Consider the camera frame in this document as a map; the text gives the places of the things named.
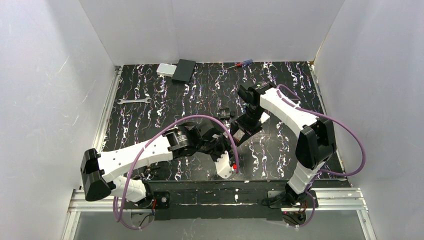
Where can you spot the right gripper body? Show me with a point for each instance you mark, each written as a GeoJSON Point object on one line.
{"type": "Point", "coordinates": [245, 127]}

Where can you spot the silver open-end wrench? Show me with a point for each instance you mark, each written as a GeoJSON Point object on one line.
{"type": "Point", "coordinates": [146, 100]}

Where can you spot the white box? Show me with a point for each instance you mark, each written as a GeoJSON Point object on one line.
{"type": "Point", "coordinates": [166, 70]}

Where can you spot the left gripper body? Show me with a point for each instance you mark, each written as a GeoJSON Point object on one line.
{"type": "Point", "coordinates": [218, 145]}

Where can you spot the black box at back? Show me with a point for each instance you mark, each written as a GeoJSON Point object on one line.
{"type": "Point", "coordinates": [184, 71]}

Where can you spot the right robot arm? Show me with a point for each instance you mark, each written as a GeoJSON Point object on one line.
{"type": "Point", "coordinates": [316, 141]}

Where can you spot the black pliers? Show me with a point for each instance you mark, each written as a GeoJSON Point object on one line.
{"type": "Point", "coordinates": [150, 172]}

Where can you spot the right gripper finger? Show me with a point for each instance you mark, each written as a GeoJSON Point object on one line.
{"type": "Point", "coordinates": [234, 131]}
{"type": "Point", "coordinates": [243, 138]}

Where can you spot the blue red screwdriver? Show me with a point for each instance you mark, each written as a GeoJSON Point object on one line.
{"type": "Point", "coordinates": [242, 64]}

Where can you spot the aluminium frame rail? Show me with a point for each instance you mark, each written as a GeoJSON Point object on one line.
{"type": "Point", "coordinates": [217, 199]}

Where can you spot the orange and black padlock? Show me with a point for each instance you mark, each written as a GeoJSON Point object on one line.
{"type": "Point", "coordinates": [237, 141]}

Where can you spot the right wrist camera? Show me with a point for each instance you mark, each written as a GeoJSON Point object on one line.
{"type": "Point", "coordinates": [264, 117]}

